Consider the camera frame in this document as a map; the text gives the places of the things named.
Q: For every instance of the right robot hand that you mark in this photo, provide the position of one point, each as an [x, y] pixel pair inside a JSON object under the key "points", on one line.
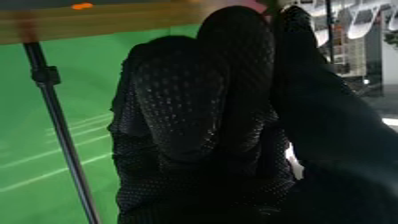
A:
{"points": [[200, 133]]}

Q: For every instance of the black backdrop stand pole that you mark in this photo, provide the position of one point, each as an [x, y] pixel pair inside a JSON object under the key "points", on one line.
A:
{"points": [[58, 133]]}

